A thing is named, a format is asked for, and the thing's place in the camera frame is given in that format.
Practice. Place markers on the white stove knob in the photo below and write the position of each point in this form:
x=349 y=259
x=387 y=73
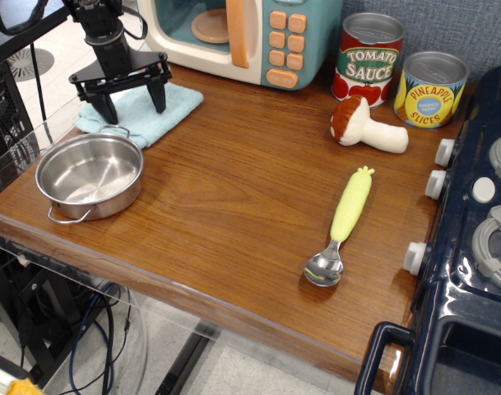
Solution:
x=435 y=183
x=444 y=152
x=414 y=257

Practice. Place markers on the light blue cloth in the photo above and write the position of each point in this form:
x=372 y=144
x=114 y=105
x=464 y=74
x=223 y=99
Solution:
x=138 y=119

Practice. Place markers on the plush toy mushroom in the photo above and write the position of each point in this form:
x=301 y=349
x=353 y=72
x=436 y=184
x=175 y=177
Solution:
x=351 y=123

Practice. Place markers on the stainless steel pot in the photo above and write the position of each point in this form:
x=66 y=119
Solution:
x=91 y=176

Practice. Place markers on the toy microwave oven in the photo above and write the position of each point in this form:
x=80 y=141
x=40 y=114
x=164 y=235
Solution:
x=280 y=44

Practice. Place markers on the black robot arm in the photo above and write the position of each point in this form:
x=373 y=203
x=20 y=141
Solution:
x=99 y=18

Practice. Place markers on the yellow handled metal spoon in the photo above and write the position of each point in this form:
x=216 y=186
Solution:
x=326 y=269

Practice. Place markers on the pineapple slices can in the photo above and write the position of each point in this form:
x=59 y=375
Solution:
x=430 y=89

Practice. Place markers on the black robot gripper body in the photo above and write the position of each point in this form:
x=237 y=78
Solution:
x=118 y=66

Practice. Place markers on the dark blue toy stove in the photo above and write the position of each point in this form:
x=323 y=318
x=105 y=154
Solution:
x=453 y=345

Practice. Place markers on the tomato sauce can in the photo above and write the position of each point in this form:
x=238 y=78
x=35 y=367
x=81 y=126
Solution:
x=370 y=47

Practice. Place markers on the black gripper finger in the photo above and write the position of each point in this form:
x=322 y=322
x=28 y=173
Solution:
x=156 y=89
x=104 y=106

